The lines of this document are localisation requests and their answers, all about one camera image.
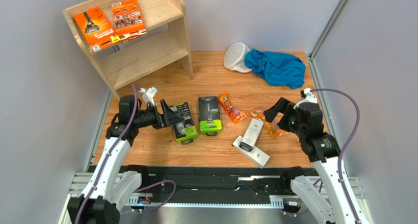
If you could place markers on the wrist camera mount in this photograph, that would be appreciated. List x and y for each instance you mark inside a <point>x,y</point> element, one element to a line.
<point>307,96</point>
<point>148,95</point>

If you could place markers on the white mesh bag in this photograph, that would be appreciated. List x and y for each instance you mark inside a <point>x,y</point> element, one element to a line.
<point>234,58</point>

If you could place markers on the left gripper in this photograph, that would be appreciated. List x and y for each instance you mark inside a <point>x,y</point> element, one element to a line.
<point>168,117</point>

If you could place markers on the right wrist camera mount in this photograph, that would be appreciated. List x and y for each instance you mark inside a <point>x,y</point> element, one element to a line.
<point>307,96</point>

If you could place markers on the green black razor pack right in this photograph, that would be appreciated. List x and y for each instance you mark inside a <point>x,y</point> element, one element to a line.
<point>209,116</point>

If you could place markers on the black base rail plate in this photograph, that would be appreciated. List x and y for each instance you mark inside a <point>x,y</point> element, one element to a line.
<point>222,187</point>

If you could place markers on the green black razor pack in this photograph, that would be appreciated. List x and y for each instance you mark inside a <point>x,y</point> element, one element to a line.
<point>209,116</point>
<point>185,132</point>

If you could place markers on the orange razor cartridge box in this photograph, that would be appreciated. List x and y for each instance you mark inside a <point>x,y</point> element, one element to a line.
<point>128,19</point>

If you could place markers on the orange razor box left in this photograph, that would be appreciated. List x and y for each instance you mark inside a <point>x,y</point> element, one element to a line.
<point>97,29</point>

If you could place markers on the blue cloth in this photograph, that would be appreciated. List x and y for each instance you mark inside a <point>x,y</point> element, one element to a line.
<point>276,68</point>

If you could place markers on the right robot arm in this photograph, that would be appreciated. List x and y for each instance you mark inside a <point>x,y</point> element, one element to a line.
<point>304,119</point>

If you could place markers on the orange razor bag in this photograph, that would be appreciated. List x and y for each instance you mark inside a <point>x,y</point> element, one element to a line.
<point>271,128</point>
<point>233,112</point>

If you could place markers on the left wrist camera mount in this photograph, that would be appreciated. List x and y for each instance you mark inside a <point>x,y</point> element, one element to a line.
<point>148,95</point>

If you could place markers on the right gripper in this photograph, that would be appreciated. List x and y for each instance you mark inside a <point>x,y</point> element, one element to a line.
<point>289,112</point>

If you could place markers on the white razor box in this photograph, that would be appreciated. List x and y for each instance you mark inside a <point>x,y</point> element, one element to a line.
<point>256,155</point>
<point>251,135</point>

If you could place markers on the green black razor pack left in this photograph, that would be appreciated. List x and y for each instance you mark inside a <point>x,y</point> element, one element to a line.
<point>185,132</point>

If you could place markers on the wooden two-tier shelf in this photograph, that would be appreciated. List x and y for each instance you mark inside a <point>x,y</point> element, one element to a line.
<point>136,61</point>

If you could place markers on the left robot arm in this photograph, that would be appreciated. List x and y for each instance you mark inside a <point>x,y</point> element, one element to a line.
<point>103,198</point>

